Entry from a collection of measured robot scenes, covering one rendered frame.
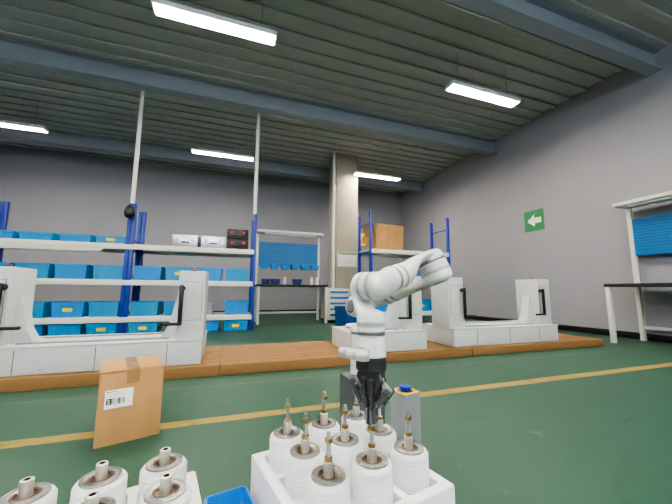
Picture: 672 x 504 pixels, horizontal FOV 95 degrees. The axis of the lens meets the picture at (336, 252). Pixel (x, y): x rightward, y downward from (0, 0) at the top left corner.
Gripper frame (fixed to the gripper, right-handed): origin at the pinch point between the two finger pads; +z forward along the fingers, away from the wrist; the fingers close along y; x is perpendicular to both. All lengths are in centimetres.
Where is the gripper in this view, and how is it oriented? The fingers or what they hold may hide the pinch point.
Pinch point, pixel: (371, 416)
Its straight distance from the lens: 84.3
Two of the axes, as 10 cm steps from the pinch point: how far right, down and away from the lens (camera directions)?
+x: -7.6, -0.9, -6.5
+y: -6.5, 0.9, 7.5
